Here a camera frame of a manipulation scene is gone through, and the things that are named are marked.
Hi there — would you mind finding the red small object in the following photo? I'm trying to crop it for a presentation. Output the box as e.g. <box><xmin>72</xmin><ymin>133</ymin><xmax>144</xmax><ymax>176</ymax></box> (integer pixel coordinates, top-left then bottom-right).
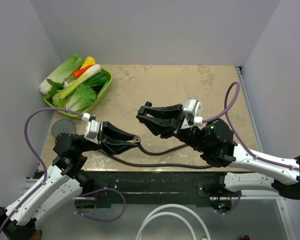
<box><xmin>239</xmin><ymin>235</ymin><xmax>250</xmax><ymax>240</ymax></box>

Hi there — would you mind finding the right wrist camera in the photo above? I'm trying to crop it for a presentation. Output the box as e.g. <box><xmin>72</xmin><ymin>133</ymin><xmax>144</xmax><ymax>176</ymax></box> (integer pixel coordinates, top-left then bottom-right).
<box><xmin>180</xmin><ymin>98</ymin><xmax>203</xmax><ymax>129</ymax></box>

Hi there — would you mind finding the dark green vegetable toy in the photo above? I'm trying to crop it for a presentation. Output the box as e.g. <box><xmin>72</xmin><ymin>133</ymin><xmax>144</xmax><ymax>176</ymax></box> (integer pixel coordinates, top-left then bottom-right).
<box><xmin>83</xmin><ymin>72</ymin><xmax>108</xmax><ymax>87</ymax></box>

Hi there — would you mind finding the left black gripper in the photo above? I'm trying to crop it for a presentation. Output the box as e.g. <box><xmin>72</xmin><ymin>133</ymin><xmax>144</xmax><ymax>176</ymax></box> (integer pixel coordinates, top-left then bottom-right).
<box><xmin>78</xmin><ymin>120</ymin><xmax>140</xmax><ymax>156</ymax></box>

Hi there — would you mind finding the white leek toy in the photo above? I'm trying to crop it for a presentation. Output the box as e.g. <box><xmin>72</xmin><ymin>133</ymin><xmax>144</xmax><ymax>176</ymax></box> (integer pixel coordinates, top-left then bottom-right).
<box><xmin>55</xmin><ymin>64</ymin><xmax>101</xmax><ymax>101</ymax></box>

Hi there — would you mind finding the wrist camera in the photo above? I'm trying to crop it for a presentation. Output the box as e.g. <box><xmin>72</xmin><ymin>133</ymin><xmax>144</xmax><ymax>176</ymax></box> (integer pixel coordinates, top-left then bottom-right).
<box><xmin>180</xmin><ymin>98</ymin><xmax>203</xmax><ymax>129</ymax></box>
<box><xmin>81</xmin><ymin>112</ymin><xmax>102</xmax><ymax>144</ymax></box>

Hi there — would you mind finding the napa cabbage toy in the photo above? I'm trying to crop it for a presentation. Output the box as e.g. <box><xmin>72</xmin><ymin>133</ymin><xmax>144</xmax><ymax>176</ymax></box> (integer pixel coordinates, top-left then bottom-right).
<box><xmin>39</xmin><ymin>54</ymin><xmax>84</xmax><ymax>95</ymax></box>

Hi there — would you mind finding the black shower hose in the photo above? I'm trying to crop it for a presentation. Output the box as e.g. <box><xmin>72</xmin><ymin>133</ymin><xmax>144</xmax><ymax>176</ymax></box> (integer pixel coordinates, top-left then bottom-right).
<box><xmin>97</xmin><ymin>136</ymin><xmax>213</xmax><ymax>169</ymax></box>

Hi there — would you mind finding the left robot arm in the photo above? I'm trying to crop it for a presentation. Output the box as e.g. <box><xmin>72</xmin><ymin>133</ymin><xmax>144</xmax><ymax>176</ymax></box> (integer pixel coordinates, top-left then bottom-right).
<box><xmin>0</xmin><ymin>120</ymin><xmax>141</xmax><ymax>240</ymax></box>

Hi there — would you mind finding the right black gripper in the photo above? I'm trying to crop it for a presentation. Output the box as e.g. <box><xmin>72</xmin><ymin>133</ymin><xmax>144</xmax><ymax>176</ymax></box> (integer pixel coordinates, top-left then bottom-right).
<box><xmin>136</xmin><ymin>103</ymin><xmax>209</xmax><ymax>153</ymax></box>

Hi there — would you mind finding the green lettuce toy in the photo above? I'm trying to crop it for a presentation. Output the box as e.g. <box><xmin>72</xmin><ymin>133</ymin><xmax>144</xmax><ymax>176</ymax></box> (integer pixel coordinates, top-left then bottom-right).
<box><xmin>52</xmin><ymin>84</ymin><xmax>97</xmax><ymax>113</ymax></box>

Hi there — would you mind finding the yellow pepper toy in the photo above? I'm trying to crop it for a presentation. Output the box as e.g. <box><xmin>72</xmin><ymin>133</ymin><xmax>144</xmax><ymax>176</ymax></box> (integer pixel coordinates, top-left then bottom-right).
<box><xmin>80</xmin><ymin>56</ymin><xmax>96</xmax><ymax>70</ymax></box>

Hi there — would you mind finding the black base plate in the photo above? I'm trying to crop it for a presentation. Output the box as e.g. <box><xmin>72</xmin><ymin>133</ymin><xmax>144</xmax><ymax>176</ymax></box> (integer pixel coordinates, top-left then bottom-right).
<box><xmin>83</xmin><ymin>171</ymin><xmax>244</xmax><ymax>208</ymax></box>

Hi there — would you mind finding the orange carrot toy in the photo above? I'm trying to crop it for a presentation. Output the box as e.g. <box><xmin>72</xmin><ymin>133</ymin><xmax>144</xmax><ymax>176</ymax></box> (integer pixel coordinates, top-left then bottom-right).
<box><xmin>72</xmin><ymin>65</ymin><xmax>93</xmax><ymax>79</ymax></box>

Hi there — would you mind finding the green plastic tray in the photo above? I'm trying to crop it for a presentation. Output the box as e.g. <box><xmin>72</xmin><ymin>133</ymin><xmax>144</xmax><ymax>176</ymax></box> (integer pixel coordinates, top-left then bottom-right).
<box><xmin>43</xmin><ymin>68</ymin><xmax>113</xmax><ymax>119</ymax></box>

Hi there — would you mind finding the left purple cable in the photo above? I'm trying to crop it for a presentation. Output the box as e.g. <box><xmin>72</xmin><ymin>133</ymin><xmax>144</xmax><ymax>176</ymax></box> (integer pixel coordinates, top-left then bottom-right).
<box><xmin>0</xmin><ymin>107</ymin><xmax>127</xmax><ymax>240</ymax></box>

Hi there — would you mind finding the grey shower head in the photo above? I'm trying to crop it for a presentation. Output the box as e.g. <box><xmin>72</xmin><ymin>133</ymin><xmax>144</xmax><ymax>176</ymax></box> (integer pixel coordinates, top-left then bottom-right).
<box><xmin>51</xmin><ymin>119</ymin><xmax>76</xmax><ymax>138</ymax></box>

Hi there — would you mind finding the white hose loop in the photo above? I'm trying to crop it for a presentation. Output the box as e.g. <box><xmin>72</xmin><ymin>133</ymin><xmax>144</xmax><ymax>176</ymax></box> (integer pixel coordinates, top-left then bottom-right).
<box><xmin>135</xmin><ymin>204</ymin><xmax>211</xmax><ymax>240</ymax></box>

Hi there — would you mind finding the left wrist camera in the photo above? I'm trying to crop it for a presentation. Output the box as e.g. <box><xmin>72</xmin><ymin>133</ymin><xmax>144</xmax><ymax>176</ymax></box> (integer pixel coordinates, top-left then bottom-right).
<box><xmin>81</xmin><ymin>112</ymin><xmax>102</xmax><ymax>144</ymax></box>

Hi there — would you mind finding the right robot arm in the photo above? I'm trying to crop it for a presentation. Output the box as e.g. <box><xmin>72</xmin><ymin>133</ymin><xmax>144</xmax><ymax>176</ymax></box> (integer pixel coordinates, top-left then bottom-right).
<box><xmin>136</xmin><ymin>98</ymin><xmax>300</xmax><ymax>200</ymax></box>

